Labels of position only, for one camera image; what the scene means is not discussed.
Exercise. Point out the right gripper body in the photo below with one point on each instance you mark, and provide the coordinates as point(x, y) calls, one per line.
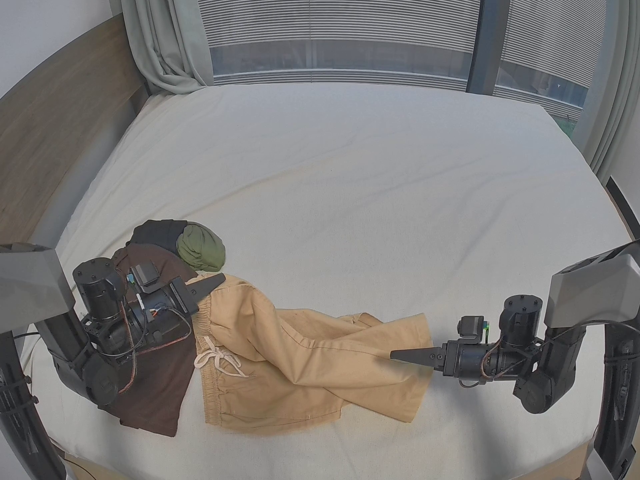
point(462, 360)

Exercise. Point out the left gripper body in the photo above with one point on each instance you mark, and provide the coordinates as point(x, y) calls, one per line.
point(172, 303)

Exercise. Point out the tan trousers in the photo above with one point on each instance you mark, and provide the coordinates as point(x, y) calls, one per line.
point(310, 358)

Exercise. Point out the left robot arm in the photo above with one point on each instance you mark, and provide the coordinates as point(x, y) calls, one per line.
point(30, 278)

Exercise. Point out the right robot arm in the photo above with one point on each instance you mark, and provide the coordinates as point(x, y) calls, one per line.
point(590, 288)

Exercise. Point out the bed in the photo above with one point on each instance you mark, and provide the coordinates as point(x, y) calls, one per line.
point(350, 178)

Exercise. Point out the green garment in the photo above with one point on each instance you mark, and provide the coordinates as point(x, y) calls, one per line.
point(200, 248)

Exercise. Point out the black garment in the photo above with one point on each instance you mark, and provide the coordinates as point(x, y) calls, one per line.
point(155, 235)

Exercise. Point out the dark brown garment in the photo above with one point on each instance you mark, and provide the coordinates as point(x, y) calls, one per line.
point(155, 398)

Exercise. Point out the grey-green curtain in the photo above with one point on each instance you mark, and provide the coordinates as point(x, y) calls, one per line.
point(155, 28)
point(617, 68)

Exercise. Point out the window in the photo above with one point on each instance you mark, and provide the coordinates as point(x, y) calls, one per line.
point(350, 18)

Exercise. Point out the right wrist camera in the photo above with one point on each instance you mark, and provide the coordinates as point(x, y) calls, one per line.
point(471, 327)

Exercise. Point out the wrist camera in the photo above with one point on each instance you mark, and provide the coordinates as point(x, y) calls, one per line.
point(471, 327)
point(146, 275)

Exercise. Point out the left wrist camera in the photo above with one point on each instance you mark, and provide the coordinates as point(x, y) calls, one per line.
point(146, 275)

